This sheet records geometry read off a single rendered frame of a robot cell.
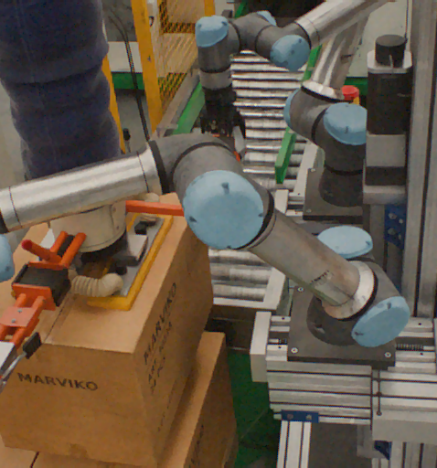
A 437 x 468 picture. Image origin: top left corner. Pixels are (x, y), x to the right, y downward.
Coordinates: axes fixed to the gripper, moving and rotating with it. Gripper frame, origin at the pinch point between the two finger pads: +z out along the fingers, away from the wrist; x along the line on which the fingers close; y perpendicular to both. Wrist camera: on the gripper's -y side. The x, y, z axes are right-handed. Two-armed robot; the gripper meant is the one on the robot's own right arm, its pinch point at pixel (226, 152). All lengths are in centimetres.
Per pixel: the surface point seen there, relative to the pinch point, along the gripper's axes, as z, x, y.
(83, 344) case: 14, -18, 58
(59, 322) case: 13, -26, 52
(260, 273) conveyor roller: 65, -1, -31
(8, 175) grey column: 70, -122, -85
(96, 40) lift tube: -43, -15, 31
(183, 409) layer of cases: 66, -11, 29
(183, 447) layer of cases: 66, -7, 41
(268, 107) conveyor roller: 66, -22, -146
